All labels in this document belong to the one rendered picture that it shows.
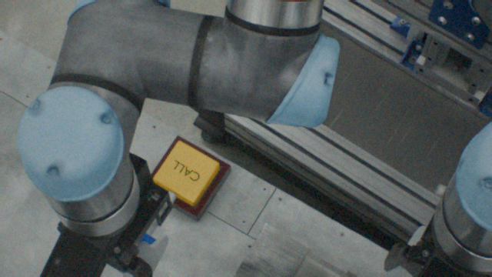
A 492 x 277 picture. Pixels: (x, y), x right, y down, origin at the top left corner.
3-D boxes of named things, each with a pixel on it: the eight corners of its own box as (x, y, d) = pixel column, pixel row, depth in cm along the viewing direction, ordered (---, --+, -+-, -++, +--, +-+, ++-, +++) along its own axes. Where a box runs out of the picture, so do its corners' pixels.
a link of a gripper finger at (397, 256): (420, 273, 92) (460, 265, 84) (411, 289, 91) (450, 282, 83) (380, 246, 92) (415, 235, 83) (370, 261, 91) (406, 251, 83)
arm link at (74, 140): (132, 82, 71) (102, 191, 68) (148, 138, 81) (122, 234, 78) (30, 63, 71) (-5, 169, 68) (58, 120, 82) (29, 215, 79)
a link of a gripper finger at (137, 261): (164, 283, 97) (138, 251, 89) (156, 295, 96) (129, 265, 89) (128, 262, 99) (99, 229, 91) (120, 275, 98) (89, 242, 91)
